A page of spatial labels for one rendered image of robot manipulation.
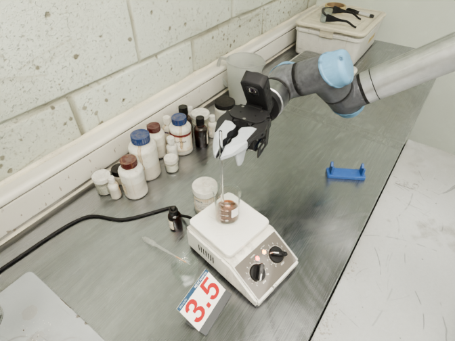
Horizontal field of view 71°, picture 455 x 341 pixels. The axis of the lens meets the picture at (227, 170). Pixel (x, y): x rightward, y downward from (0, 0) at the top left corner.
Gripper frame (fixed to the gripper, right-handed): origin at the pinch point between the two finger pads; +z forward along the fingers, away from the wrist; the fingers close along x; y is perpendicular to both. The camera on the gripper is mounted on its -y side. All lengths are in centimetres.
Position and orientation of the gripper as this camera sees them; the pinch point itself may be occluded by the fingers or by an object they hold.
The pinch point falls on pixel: (221, 149)
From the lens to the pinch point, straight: 53.7
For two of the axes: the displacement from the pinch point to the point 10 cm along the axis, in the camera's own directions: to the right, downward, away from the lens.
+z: -4.6, 6.1, -6.5
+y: 0.1, 7.3, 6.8
